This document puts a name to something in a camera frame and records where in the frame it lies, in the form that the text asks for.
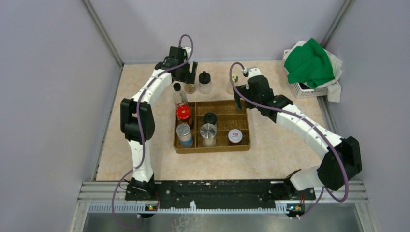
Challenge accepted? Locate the yellow lid small bottle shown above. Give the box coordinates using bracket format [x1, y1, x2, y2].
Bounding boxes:
[226, 74, 239, 95]

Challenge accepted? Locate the small black cap bottle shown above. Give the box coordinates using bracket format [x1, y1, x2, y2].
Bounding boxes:
[184, 84, 196, 94]

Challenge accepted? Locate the white plastic basket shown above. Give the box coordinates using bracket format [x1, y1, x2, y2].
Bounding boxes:
[291, 83, 328, 98]

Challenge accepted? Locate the tall glass sauce bottle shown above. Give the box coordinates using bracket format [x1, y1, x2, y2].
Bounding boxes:
[173, 83, 188, 110]

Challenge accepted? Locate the white lid dark jar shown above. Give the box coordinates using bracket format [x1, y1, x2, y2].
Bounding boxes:
[228, 129, 243, 145]

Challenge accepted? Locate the black cap shaker front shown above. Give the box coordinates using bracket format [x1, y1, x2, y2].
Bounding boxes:
[203, 112, 217, 127]

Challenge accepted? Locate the black cap shaker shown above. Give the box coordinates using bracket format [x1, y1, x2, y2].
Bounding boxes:
[198, 71, 212, 94]
[203, 112, 217, 127]

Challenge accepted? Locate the red lid sauce jar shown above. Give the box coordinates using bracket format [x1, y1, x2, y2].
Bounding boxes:
[176, 105, 193, 129]

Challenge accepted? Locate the woven bamboo divided tray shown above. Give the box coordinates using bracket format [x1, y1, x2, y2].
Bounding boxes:
[173, 100, 251, 154]

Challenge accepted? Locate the clear jar silver lid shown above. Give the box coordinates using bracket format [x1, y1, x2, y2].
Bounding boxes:
[200, 123, 217, 147]

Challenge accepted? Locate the silver lid jar blue label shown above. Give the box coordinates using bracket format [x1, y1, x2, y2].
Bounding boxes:
[176, 123, 193, 147]

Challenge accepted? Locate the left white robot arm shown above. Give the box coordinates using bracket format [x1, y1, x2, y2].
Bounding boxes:
[120, 46, 197, 200]

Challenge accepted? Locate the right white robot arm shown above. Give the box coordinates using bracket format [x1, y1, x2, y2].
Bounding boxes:
[233, 75, 362, 199]

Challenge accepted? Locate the black cap shaker rear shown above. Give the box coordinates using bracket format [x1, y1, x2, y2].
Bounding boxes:
[198, 71, 212, 94]

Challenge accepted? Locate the green cloth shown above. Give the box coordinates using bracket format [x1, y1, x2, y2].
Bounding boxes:
[284, 38, 335, 88]

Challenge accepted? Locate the white cloth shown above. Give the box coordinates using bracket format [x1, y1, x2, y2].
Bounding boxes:
[282, 41, 343, 103]

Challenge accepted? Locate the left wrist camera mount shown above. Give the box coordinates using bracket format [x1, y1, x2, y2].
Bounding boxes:
[182, 46, 193, 61]

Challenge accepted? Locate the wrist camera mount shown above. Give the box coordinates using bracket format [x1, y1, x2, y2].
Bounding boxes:
[182, 46, 193, 61]
[242, 67, 262, 78]

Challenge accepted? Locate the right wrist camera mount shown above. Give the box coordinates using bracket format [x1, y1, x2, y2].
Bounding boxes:
[242, 67, 262, 78]

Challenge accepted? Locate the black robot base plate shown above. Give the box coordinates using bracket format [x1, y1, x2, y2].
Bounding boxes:
[125, 179, 316, 210]

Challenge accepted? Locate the aluminium frame rail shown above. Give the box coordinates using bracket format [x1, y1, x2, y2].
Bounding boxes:
[77, 93, 377, 232]

